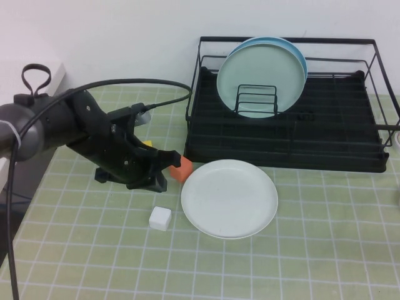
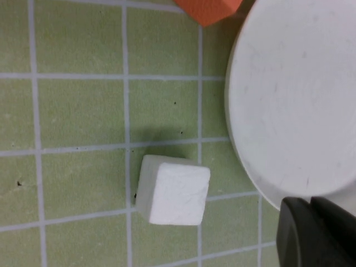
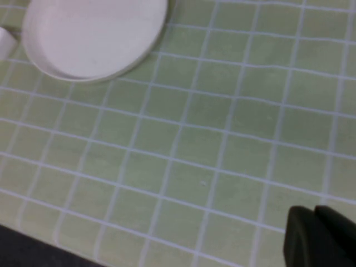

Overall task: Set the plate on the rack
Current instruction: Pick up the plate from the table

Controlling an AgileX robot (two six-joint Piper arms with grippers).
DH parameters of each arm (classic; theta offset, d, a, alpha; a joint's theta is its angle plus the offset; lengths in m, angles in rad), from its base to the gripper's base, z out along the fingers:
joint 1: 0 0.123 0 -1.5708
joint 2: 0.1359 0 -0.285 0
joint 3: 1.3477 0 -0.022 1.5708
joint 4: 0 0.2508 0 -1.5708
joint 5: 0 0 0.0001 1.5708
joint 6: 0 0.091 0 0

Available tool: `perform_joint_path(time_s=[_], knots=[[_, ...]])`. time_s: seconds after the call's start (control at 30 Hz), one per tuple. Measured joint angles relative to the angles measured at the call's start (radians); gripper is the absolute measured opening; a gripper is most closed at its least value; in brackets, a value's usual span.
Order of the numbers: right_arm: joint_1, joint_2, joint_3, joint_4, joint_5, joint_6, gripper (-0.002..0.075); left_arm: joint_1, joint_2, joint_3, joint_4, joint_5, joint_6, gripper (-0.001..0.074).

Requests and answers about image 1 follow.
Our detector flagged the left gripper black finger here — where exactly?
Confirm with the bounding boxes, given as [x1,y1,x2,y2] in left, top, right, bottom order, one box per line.
[157,149,183,168]
[149,172,168,193]

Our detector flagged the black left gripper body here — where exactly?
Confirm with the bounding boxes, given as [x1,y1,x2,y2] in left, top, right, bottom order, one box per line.
[65,90,161,190]

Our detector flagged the white plate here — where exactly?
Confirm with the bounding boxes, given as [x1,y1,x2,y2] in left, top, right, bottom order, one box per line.
[181,159,279,240]

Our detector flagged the light green plate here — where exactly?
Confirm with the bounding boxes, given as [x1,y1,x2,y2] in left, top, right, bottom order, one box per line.
[216,43,306,119]

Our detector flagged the blue plate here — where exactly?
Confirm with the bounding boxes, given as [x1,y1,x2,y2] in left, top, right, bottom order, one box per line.
[231,37,308,79]

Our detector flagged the orange cube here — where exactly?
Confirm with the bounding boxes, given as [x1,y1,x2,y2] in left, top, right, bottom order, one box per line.
[169,156,193,183]

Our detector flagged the white cube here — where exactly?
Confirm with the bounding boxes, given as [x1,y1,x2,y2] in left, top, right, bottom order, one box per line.
[148,206,173,232]

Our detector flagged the green checked tablecloth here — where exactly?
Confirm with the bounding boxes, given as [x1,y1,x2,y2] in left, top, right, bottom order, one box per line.
[0,84,400,300]

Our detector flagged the white zip tie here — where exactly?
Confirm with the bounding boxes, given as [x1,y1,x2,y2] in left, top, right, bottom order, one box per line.
[0,120,23,149]

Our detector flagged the white side table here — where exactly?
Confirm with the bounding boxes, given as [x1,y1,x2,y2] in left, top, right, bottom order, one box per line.
[0,61,76,194]

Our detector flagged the black camera cable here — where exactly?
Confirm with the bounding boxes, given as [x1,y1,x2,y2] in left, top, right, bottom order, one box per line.
[0,77,193,300]

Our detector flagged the blue cable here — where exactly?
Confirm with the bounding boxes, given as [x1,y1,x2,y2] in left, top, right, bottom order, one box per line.
[12,187,32,207]

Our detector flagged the black strap loop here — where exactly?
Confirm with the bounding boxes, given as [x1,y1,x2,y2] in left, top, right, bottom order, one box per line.
[21,63,52,96]

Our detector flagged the black wire dish rack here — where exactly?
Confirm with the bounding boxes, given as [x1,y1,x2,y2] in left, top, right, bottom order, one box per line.
[184,36,400,148]

